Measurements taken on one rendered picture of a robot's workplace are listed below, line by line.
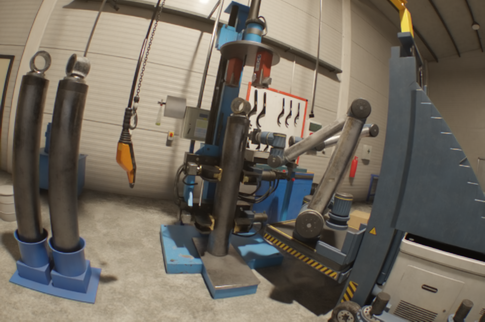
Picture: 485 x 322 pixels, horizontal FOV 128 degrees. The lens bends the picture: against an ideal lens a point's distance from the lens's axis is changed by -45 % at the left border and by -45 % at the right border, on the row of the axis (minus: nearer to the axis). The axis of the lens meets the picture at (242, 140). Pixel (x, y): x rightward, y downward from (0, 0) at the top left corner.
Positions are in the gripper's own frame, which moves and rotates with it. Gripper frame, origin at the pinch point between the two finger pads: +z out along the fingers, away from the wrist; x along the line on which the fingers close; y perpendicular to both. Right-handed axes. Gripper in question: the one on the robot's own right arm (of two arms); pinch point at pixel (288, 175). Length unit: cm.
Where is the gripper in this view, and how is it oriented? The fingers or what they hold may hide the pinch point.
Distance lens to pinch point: 216.9
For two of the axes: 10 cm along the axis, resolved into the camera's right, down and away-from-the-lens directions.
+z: -1.6, 9.9, 0.1
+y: 9.0, 1.5, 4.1
